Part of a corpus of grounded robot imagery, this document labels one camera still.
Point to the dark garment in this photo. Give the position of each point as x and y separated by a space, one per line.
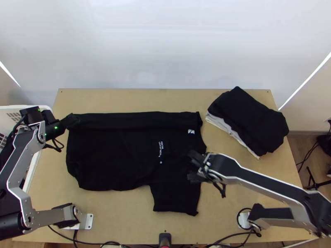
4 157

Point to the pile of folded clothes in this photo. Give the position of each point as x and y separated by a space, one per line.
253 124

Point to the white laundry basket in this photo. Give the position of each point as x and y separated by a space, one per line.
7 109

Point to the dark t-shirt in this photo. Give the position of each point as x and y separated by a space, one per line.
116 155

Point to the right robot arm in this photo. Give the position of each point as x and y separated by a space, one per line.
258 178

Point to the black tripod stand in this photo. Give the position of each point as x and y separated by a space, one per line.
314 180

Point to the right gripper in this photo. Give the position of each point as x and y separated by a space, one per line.
200 168

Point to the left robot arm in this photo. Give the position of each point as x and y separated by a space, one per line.
23 152

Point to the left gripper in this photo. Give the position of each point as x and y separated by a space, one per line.
67 122

